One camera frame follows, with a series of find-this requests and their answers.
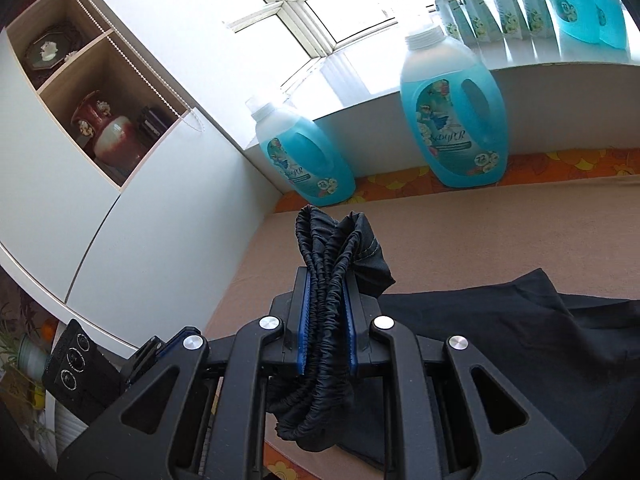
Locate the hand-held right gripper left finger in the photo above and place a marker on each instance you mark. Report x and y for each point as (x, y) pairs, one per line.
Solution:
(301, 330)

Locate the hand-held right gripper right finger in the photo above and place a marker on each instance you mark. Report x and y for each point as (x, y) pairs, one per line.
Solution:
(352, 340)

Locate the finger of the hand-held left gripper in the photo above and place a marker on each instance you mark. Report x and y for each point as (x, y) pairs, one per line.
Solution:
(150, 360)

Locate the black pants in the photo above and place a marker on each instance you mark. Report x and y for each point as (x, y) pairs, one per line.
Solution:
(525, 330)

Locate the pink blanket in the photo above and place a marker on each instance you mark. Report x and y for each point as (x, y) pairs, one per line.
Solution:
(475, 230)

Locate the white cabinet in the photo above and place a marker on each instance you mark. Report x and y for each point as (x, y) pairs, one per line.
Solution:
(75, 210)

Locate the large blue detergent bottle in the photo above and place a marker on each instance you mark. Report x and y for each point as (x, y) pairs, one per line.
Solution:
(450, 125)
(300, 155)

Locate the brown white vase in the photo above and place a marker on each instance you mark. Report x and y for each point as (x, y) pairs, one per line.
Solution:
(120, 142)

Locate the black box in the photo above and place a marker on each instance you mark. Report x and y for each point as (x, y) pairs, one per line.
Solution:
(152, 120)

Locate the small red vase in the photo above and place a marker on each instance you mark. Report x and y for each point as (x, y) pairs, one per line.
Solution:
(90, 112)

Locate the octagonal framed picture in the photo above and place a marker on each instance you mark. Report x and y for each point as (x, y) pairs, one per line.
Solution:
(47, 52)

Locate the white window frame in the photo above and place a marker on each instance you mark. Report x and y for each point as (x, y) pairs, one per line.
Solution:
(300, 20)

